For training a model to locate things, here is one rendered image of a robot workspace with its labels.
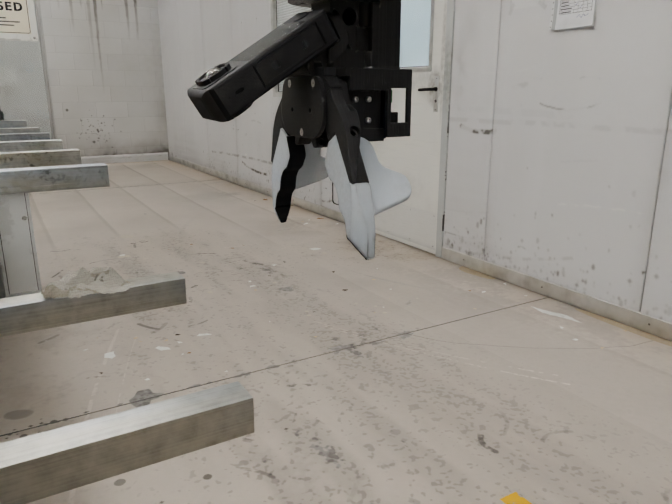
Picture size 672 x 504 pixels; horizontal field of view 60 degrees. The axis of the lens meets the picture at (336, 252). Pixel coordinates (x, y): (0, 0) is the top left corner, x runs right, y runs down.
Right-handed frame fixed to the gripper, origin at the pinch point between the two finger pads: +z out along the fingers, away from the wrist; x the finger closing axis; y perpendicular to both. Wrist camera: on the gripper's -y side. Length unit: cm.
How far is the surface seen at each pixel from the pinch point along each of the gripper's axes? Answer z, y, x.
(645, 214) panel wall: 41, 224, 109
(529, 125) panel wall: 5, 224, 179
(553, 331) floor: 94, 188, 123
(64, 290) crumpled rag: 6.8, -17.8, 19.0
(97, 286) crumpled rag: 6.9, -14.8, 18.8
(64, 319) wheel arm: 10.0, -18.1, 19.5
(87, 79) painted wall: -30, 111, 901
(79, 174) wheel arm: -1.3, -12.3, 44.6
